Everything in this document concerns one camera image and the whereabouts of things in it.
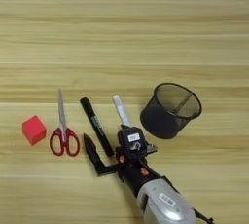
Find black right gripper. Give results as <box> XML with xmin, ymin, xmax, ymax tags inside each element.
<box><xmin>83</xmin><ymin>132</ymin><xmax>163</xmax><ymax>198</ymax></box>

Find black marker pen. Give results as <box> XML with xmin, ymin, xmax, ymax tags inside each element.
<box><xmin>79</xmin><ymin>96</ymin><xmax>115</xmax><ymax>158</ymax></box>

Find silver white pen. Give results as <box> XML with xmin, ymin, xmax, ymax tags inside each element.
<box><xmin>112</xmin><ymin>95</ymin><xmax>134</xmax><ymax>129</ymax></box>

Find black mesh pen cup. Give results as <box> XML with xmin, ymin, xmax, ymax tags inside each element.
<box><xmin>139</xmin><ymin>82</ymin><xmax>203</xmax><ymax>140</ymax></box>

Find red foam cube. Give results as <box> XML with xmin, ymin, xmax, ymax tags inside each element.
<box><xmin>21</xmin><ymin>115</ymin><xmax>48</xmax><ymax>147</ymax></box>

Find black box with white label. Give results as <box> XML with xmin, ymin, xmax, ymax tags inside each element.
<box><xmin>117</xmin><ymin>125</ymin><xmax>149</xmax><ymax>153</ymax></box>

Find red handled scissors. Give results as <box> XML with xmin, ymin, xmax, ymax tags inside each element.
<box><xmin>49</xmin><ymin>88</ymin><xmax>81</xmax><ymax>158</ymax></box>

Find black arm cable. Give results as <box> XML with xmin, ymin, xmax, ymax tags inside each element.
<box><xmin>161</xmin><ymin>175</ymin><xmax>215</xmax><ymax>224</ymax></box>

